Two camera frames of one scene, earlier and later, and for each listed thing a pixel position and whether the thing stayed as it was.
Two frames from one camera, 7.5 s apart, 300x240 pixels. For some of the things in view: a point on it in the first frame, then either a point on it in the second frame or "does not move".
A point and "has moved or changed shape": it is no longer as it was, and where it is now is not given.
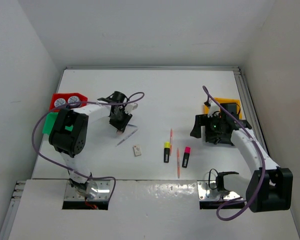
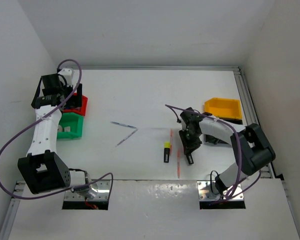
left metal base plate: [103, 193] does not move
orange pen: [178, 160] does not move
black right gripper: [200, 120] → [189, 146]
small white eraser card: [137, 150] has moved or changed shape
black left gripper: [121, 125] → [75, 101]
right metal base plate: [207, 191] does not move
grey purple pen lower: [126, 137] does not move
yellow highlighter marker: [166, 152] does not move
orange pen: [171, 141] does not move
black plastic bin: [215, 138] does not move
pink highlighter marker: [186, 156] has moved or changed shape
